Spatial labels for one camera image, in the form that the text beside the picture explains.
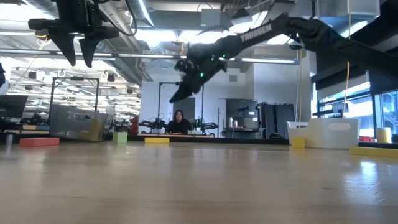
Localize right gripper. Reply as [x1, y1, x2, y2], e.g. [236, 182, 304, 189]
[169, 42, 228, 103]

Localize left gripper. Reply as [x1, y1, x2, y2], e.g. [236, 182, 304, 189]
[27, 0, 121, 69]

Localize yellow rectangular block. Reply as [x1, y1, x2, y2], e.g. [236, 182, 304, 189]
[144, 137, 170, 144]
[348, 146, 398, 160]

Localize green cube block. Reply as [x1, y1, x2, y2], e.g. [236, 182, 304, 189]
[112, 131, 128, 144]

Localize yellow cube block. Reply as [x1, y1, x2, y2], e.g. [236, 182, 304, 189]
[291, 137, 306, 149]

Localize person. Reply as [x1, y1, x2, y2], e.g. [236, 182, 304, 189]
[167, 109, 193, 135]

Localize black yellow ceiling reel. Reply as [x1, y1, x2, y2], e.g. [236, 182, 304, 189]
[33, 28, 51, 42]

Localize background wooden table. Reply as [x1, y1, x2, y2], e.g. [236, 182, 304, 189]
[136, 133, 215, 138]

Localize long ceiling light strip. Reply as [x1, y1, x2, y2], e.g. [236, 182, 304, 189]
[0, 48, 299, 65]

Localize black cabinet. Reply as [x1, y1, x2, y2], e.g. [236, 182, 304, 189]
[226, 98, 259, 138]

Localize red background object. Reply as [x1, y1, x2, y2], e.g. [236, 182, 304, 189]
[130, 115, 139, 135]

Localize grey ceiling box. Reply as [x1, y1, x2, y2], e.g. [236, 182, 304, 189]
[200, 8, 223, 32]

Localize grey translucent bin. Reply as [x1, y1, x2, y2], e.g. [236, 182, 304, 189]
[49, 103, 110, 142]

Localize black monitor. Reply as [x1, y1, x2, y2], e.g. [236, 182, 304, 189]
[0, 95, 29, 119]

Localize dark folding panels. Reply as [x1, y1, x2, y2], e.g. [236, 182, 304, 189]
[259, 101, 295, 139]

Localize red flat rectangular block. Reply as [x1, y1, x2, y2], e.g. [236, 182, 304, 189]
[19, 137, 60, 147]

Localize small grey cylinder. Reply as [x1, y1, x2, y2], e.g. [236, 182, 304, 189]
[4, 133, 15, 154]

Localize white plastic bin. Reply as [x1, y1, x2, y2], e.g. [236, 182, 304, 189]
[285, 118, 361, 150]

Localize pale yellow cylinder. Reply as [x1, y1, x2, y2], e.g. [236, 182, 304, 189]
[375, 126, 392, 144]

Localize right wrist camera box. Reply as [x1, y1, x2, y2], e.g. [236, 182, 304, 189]
[174, 58, 191, 74]

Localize black gantry frame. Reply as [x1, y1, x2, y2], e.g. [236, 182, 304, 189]
[49, 76, 101, 113]
[157, 81, 206, 134]

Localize silver ribbed air duct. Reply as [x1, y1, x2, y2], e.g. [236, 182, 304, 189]
[96, 0, 155, 85]

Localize black frame rail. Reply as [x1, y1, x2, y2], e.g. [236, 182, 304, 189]
[127, 135, 292, 146]
[359, 141, 398, 149]

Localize yellow hanging cord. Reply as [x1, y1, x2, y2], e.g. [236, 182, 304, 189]
[341, 14, 353, 119]

